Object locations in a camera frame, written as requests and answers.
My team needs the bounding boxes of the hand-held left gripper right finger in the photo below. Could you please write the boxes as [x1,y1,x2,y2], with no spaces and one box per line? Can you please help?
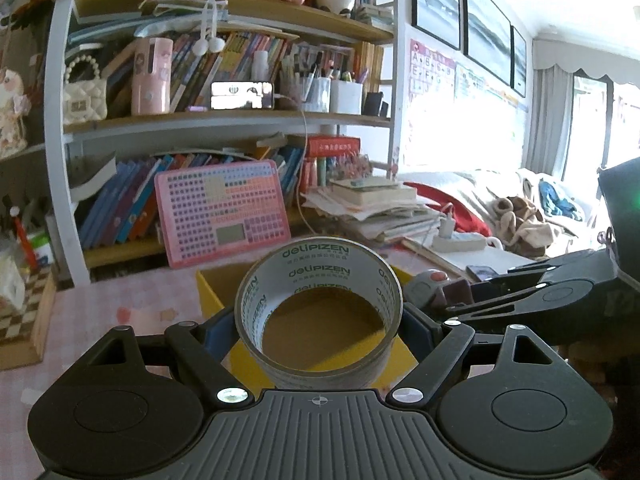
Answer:
[392,304,564,407]

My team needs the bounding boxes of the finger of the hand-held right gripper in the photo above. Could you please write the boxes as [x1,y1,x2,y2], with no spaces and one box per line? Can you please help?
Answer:
[434,280,551,333]
[471,251,610,297]

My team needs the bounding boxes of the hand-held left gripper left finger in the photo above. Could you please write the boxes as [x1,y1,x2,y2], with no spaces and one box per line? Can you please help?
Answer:
[89,309,252,409]

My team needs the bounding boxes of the yellow cardboard box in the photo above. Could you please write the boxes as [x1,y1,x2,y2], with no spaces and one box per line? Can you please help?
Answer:
[196,260,418,396]

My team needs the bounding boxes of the clear packing tape roll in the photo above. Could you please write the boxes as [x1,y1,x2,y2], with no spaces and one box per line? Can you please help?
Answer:
[234,236,404,391]

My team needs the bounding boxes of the beige plush toy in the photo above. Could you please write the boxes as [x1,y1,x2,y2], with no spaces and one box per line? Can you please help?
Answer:
[487,196,556,258]

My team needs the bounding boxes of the white power strip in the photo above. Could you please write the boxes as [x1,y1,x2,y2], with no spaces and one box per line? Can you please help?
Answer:
[432,205,493,256]

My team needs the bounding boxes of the blue cloth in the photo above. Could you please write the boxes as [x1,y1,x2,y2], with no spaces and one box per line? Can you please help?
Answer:
[537,180,583,221]

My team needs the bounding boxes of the red cloth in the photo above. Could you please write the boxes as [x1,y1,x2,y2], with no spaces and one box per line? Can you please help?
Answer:
[412,182,493,238]

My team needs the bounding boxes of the white sofa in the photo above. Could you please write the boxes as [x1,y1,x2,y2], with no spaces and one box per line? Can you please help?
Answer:
[400,167,606,261]

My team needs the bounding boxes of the pink checkered tablecloth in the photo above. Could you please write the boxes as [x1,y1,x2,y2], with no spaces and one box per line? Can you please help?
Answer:
[0,265,236,461]

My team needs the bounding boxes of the pink toy keyboard tablet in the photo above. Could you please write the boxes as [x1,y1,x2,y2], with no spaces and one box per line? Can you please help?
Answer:
[154,160,292,268]

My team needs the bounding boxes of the stack of books and papers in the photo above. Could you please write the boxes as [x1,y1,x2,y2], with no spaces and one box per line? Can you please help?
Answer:
[300,176,453,246]

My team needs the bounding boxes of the grey curtain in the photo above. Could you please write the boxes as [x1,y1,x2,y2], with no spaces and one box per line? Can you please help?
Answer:
[532,40,621,186]

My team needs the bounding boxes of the row of blue books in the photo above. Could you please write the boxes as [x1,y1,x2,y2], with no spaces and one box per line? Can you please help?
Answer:
[75,152,211,251]

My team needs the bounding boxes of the checkered wooden box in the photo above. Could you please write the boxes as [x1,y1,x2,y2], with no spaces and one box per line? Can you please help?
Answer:
[0,265,58,371]

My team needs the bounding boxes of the red book box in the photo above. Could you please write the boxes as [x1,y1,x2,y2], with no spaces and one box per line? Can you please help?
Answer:
[305,135,362,158]

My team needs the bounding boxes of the black framed picture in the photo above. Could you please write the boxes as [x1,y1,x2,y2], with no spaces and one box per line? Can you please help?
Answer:
[510,25,528,98]
[461,0,513,86]
[411,0,462,51]

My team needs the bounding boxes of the black box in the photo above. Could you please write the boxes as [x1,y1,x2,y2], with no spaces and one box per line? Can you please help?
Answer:
[364,91,389,117]

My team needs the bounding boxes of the smartphone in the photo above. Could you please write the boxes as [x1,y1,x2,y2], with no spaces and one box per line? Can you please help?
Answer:
[210,81,275,111]

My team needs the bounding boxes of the white bookshelf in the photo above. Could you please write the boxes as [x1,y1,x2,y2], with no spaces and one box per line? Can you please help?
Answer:
[42,0,401,286]

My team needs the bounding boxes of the white pen cup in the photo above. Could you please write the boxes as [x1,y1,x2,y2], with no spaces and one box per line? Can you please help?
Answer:
[330,80,363,116]

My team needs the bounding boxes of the clear pen holder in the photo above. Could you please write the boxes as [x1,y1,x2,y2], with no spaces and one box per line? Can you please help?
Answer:
[300,77,332,113]

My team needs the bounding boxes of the pink cylindrical holder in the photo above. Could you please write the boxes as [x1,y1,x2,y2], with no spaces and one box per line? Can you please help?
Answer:
[131,37,173,115]

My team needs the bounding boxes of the row of colourful books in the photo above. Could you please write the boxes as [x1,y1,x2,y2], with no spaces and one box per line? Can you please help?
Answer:
[170,32,291,113]

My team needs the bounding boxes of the white quilted pearl handbag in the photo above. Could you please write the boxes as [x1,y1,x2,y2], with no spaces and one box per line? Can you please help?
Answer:
[62,52,108,126]

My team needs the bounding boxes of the doll figure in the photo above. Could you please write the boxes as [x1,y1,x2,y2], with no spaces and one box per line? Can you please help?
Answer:
[0,67,28,158]

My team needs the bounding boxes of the pink alphabet wall poster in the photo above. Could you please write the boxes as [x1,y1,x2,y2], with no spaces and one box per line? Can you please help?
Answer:
[407,37,458,111]

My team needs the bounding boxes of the white pom-pom strings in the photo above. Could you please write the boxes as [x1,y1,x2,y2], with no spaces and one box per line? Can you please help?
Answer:
[192,0,226,55]

